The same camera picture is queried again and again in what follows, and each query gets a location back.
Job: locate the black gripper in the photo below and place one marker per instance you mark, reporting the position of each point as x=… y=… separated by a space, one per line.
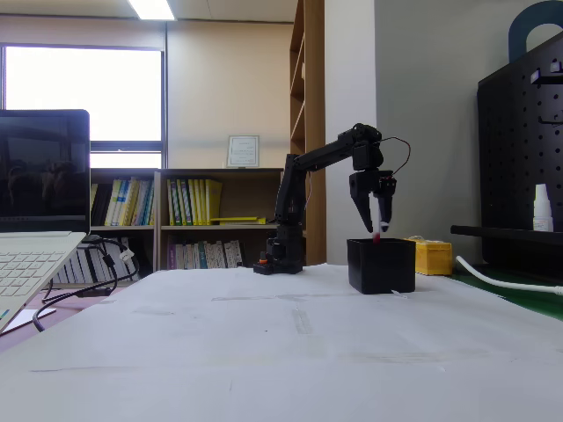
x=366 y=181

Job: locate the wide low wooden bookshelf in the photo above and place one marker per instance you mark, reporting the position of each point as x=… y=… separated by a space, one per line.
x=193 y=173

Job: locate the yellow binder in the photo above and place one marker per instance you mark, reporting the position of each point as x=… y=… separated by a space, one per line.
x=214 y=200

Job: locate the white card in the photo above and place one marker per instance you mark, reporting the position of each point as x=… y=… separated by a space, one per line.
x=31 y=318

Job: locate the yellow cardboard box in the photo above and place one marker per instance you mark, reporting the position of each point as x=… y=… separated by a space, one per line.
x=433 y=259

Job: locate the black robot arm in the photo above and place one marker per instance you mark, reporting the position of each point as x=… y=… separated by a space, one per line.
x=290 y=198

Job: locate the white plastic bottle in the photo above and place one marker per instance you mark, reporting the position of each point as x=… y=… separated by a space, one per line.
x=543 y=211

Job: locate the flat yellow book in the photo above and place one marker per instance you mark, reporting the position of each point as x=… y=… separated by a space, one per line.
x=237 y=220

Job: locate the white laptop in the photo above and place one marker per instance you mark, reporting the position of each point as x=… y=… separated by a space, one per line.
x=39 y=176

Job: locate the ceiling light panel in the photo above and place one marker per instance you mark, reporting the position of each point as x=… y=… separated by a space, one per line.
x=151 y=9

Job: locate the tall wooden bookshelf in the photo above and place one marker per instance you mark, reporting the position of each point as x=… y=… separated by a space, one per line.
x=314 y=110

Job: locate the framed certificate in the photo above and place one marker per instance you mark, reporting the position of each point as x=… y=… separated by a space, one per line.
x=243 y=151

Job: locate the window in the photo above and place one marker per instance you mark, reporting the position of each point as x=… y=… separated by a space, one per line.
x=83 y=92

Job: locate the narrow low wooden bookshelf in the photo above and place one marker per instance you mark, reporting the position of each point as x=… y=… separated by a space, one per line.
x=123 y=228

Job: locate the white paper table cover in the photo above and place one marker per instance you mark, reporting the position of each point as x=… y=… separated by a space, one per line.
x=286 y=351

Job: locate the blue arch sign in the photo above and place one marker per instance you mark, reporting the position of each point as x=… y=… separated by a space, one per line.
x=519 y=26

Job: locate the orange black table clamp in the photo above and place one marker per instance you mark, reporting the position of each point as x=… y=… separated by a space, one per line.
x=262 y=261

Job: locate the green desk mat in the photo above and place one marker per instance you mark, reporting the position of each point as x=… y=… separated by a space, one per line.
x=519 y=296

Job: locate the black square cup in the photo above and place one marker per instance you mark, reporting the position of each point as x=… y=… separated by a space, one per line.
x=380 y=266

